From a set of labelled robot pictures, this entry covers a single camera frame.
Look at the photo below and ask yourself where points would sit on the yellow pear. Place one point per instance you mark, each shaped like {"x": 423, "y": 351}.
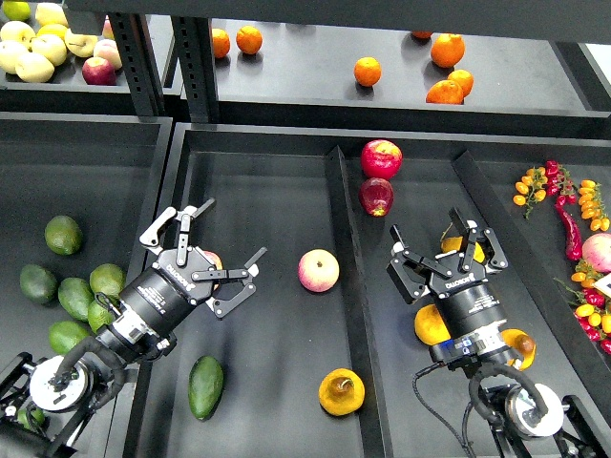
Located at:
{"x": 429, "y": 327}
{"x": 449, "y": 244}
{"x": 341, "y": 392}
{"x": 523, "y": 343}

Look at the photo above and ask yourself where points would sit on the pink apple left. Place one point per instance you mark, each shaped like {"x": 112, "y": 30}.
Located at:
{"x": 215, "y": 261}

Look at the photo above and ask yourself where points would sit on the red chili pepper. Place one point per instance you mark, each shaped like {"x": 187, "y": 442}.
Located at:
{"x": 573, "y": 240}

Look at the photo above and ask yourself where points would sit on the green avocado top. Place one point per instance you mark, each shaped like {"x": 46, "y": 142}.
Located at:
{"x": 63, "y": 235}

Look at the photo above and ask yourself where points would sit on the dark red apple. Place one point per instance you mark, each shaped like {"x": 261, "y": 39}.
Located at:
{"x": 376, "y": 196}

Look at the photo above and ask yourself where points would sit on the pink apple centre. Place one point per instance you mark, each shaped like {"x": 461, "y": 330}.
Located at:
{"x": 318, "y": 270}

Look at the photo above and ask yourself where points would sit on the red apple on shelf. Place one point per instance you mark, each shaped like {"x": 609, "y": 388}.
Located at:
{"x": 98, "y": 71}

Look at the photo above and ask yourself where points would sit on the bright red apple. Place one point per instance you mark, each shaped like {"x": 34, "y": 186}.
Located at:
{"x": 381, "y": 158}

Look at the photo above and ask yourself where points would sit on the black middle tray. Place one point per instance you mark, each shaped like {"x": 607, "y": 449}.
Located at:
{"x": 292, "y": 191}

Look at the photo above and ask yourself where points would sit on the mixed cherry tomato cluster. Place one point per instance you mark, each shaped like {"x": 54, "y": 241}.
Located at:
{"x": 590, "y": 306}

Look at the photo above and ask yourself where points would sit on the green avocado middle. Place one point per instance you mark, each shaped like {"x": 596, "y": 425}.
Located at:
{"x": 75, "y": 295}

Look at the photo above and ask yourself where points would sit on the pink peach right edge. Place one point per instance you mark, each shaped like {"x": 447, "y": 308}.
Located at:
{"x": 596, "y": 252}

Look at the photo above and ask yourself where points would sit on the green avocado bottom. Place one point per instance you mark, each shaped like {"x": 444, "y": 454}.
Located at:
{"x": 65, "y": 335}

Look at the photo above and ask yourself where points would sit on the large orange right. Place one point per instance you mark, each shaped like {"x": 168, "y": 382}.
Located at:
{"x": 447, "y": 50}

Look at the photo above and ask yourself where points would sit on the dark avocado far left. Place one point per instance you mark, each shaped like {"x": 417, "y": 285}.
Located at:
{"x": 37, "y": 283}

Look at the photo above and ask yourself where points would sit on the yellow cherry tomato bunch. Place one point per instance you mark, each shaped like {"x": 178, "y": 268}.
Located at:
{"x": 592, "y": 207}

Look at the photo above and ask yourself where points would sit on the orange centre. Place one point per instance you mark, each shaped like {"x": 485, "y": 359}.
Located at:
{"x": 367, "y": 71}

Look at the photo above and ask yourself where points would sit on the orange left edge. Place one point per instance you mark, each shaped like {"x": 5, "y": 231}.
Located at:
{"x": 221, "y": 43}

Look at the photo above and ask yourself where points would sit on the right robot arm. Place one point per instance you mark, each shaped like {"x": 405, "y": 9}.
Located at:
{"x": 516, "y": 409}

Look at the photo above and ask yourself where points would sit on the black tray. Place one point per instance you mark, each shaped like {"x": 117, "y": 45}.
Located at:
{"x": 104, "y": 172}
{"x": 292, "y": 191}

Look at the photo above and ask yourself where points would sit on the dark green avocado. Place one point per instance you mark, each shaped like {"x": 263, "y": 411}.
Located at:
{"x": 205, "y": 385}

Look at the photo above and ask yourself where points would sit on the small orange right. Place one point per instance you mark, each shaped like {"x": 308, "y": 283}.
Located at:
{"x": 464, "y": 79}

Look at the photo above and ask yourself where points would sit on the red cherry tomato bunch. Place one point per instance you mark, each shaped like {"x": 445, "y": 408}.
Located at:
{"x": 559, "y": 183}

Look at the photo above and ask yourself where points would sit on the pink apple on shelf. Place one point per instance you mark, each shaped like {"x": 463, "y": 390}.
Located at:
{"x": 107, "y": 49}

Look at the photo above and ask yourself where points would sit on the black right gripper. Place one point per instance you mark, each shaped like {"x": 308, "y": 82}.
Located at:
{"x": 467, "y": 305}

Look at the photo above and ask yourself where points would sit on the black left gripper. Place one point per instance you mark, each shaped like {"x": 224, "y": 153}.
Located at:
{"x": 172, "y": 291}

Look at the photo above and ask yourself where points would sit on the black shelf post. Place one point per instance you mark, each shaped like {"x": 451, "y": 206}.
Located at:
{"x": 194, "y": 44}

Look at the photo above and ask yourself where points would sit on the orange front right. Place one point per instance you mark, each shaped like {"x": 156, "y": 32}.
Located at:
{"x": 445, "y": 92}

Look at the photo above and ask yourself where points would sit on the light green avocado upper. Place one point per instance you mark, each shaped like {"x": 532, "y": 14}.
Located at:
{"x": 107, "y": 278}

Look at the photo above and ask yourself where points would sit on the light green avocado lower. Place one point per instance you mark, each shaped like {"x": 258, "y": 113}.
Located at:
{"x": 99, "y": 314}

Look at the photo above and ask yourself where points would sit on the light green avocado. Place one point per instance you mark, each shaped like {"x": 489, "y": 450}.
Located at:
{"x": 107, "y": 278}
{"x": 99, "y": 314}

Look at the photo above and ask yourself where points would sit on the black left tray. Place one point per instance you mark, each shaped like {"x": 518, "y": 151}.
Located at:
{"x": 104, "y": 172}

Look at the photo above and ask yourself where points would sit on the black upper shelf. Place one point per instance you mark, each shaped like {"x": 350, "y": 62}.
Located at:
{"x": 533, "y": 71}

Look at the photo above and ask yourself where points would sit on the orange cherry tomato bunch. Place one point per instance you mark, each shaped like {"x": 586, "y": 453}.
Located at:
{"x": 531, "y": 190}

